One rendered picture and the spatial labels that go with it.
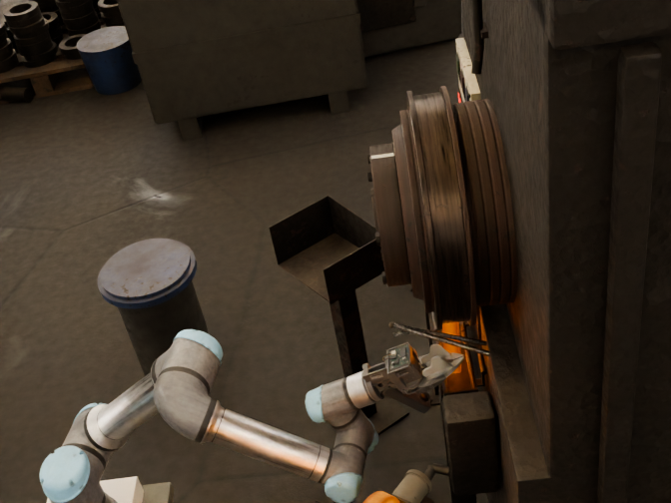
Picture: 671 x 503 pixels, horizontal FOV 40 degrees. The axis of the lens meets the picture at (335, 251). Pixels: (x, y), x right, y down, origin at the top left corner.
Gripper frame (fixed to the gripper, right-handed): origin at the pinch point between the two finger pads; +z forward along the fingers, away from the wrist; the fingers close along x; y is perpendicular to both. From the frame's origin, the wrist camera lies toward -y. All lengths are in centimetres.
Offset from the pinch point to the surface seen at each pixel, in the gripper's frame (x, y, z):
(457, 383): 4.6, -10.8, -5.1
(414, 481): -23.6, -3.7, -13.8
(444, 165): -3, 49, 19
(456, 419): -17.6, 2.7, -1.2
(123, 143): 241, -21, -166
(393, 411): 55, -65, -47
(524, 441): -30.2, 5.5, 12.2
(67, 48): 312, 12, -195
